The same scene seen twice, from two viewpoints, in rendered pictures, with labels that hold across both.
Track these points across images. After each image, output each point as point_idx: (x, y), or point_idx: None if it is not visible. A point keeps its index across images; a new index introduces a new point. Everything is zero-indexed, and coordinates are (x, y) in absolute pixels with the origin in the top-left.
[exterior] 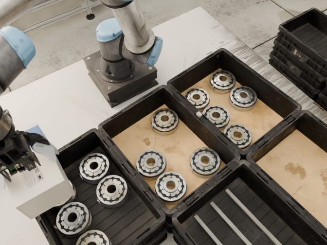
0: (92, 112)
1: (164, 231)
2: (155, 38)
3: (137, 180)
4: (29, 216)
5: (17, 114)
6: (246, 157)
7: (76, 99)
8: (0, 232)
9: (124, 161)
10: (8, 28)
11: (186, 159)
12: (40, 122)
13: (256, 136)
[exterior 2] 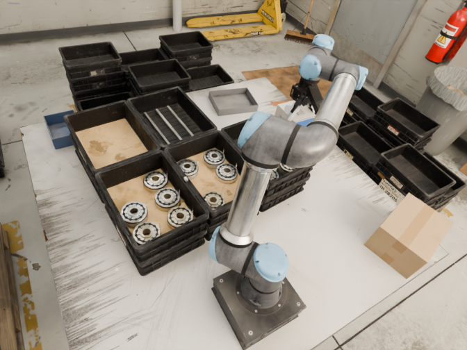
0: None
1: None
2: (217, 237)
3: (236, 147)
4: None
5: (357, 268)
6: (160, 148)
7: (302, 279)
8: (324, 178)
9: None
10: (313, 58)
11: (199, 176)
12: (331, 255)
13: (137, 183)
